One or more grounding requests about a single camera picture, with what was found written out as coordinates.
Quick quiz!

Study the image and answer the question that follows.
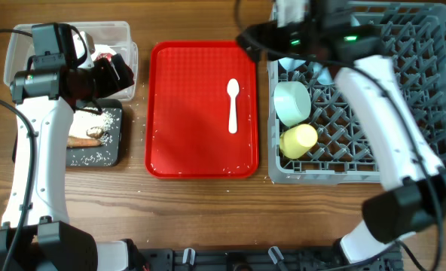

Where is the blue bowl with rice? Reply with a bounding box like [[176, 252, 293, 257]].
[[278, 57, 306, 72]]

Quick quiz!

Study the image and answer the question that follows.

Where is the pile of rice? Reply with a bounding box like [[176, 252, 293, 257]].
[[69, 111, 118, 145]]

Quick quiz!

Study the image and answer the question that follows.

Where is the white plastic spoon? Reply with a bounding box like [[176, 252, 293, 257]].
[[227, 78, 240, 134]]

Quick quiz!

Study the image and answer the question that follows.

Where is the brown food scrap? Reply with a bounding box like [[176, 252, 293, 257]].
[[86, 126, 105, 139]]

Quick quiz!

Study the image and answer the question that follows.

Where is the large light blue plate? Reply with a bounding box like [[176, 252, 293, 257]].
[[313, 15, 360, 86]]

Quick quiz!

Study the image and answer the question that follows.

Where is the green bowl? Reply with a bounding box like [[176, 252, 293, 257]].
[[273, 81, 311, 126]]

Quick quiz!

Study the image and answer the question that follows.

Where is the yellow plastic cup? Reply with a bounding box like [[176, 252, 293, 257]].
[[280, 124, 318, 159]]

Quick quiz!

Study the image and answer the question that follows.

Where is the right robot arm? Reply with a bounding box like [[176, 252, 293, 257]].
[[237, 1, 446, 266]]

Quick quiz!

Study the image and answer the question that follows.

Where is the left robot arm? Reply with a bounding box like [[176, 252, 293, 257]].
[[0, 23, 149, 270]]

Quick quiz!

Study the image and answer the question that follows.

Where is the black waste tray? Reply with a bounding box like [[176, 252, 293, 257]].
[[11, 98, 124, 168]]

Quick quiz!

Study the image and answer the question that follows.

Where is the grey dishwasher rack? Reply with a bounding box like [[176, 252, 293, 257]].
[[267, 1, 446, 184]]

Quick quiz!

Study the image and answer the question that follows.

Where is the red snack wrapper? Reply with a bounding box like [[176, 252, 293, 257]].
[[96, 53, 113, 62]]

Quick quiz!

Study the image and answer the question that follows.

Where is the clear plastic bin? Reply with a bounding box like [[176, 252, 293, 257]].
[[3, 21, 139, 86]]

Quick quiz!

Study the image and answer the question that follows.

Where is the carrot piece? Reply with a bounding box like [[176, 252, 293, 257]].
[[66, 136, 102, 148]]

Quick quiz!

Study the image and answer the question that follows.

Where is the red plastic tray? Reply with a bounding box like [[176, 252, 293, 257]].
[[145, 41, 259, 179]]

